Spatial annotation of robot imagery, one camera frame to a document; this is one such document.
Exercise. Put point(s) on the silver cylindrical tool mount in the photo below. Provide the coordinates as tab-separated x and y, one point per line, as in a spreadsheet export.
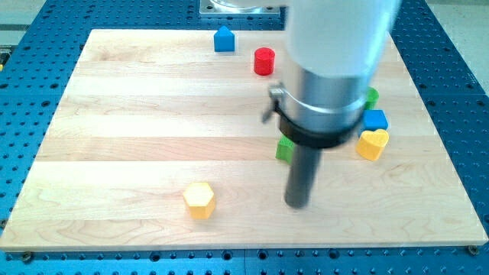
317	111

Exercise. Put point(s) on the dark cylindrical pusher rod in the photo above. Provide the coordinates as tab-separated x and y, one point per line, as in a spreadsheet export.
303	168

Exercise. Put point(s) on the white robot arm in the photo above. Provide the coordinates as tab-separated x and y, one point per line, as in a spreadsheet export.
332	49

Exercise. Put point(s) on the green star block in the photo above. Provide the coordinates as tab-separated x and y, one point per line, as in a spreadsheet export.
284	150

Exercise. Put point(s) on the yellow hexagon block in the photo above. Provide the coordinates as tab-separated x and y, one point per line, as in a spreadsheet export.
200	200

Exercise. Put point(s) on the wooden board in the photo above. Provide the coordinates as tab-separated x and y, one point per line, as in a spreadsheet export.
146	113

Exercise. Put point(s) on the blue cube block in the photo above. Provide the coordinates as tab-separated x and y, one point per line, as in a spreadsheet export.
373	120

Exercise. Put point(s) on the green cylinder block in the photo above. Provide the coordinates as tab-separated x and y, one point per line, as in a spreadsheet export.
371	99

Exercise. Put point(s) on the yellow heart block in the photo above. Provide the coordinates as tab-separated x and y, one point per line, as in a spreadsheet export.
371	144

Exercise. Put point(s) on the red cylinder block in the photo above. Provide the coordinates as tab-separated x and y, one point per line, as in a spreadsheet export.
264	58

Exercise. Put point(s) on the blue house-shaped block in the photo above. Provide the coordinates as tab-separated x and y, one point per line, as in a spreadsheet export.
224	40

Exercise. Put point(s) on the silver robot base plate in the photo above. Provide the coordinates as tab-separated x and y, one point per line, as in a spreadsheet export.
223	8

